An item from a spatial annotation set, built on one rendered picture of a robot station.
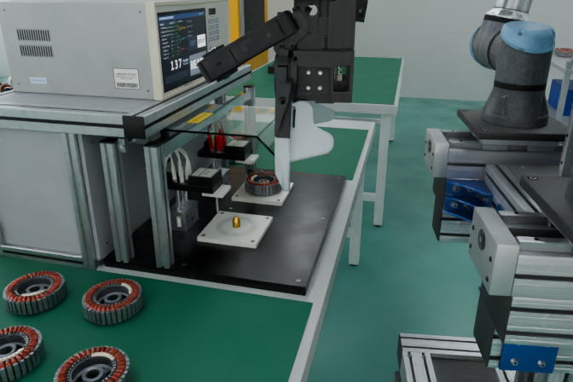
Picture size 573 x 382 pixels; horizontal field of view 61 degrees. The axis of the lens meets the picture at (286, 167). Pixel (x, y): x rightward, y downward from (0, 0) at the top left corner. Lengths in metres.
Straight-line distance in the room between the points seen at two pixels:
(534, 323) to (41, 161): 0.99
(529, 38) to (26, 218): 1.21
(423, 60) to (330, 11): 5.91
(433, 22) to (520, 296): 5.65
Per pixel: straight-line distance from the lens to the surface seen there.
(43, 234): 1.26
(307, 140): 0.49
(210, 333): 0.96
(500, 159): 1.29
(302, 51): 0.50
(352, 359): 2.03
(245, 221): 1.26
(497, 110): 1.28
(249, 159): 1.40
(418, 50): 6.40
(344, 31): 0.51
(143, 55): 1.11
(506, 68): 1.27
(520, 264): 0.82
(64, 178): 1.15
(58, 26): 1.21
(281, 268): 1.09
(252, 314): 0.99
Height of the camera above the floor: 1.35
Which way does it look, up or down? 21 degrees down
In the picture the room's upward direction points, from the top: straight up
